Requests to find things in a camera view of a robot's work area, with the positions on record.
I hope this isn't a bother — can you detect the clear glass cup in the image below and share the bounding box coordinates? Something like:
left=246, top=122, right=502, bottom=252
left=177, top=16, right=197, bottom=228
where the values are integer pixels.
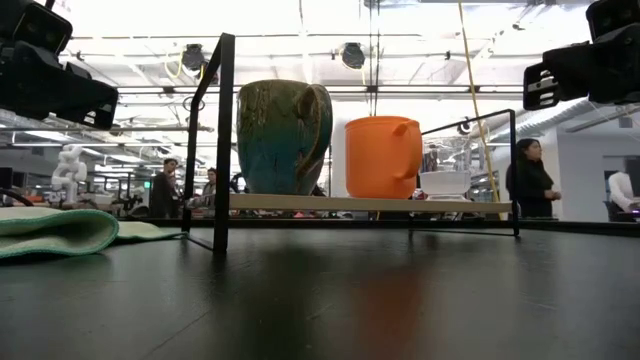
left=418, top=133, right=474, bottom=203

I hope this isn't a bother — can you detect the green brown glazed ceramic mug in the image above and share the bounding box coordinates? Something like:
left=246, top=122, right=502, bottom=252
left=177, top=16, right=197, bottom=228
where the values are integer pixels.
left=235, top=78, right=335, bottom=197

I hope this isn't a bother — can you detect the orange plastic cup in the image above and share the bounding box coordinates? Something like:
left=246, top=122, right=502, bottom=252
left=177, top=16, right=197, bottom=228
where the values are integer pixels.
left=343, top=115, right=425, bottom=201

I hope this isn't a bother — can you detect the white robot figure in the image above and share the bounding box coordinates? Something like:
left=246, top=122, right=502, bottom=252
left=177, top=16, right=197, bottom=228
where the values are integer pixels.
left=50, top=144, right=89, bottom=204

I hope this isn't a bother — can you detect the person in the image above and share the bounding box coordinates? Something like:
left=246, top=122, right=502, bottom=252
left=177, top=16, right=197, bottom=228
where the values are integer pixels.
left=606, top=170, right=640, bottom=222
left=198, top=166, right=219, bottom=212
left=505, top=137, right=563, bottom=220
left=149, top=157, right=181, bottom=219

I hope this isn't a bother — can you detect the green microfibre cloth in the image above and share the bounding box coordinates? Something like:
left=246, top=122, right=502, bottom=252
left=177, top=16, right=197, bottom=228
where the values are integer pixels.
left=0, top=205, right=187, bottom=262

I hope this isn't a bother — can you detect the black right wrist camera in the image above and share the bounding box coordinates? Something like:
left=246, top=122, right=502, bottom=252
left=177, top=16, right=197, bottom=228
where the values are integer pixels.
left=585, top=0, right=640, bottom=42

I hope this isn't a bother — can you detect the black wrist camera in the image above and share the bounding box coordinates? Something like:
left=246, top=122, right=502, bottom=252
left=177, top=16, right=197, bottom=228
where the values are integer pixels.
left=585, top=0, right=640, bottom=42
left=10, top=1, right=74, bottom=55

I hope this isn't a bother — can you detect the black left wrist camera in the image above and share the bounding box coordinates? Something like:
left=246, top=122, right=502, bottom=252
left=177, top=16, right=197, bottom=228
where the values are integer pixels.
left=10, top=1, right=74, bottom=55

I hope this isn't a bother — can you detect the yellow cable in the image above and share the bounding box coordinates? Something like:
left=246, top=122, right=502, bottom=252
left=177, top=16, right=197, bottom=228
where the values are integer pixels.
left=456, top=0, right=502, bottom=219

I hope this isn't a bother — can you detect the black ceiling cord reel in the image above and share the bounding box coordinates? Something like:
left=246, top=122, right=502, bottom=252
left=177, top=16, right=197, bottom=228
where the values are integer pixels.
left=180, top=43, right=207, bottom=72
left=340, top=41, right=367, bottom=71

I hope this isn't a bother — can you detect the black metal table frame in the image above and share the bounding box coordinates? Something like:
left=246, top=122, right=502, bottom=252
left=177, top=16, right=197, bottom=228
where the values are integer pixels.
left=113, top=214, right=640, bottom=237

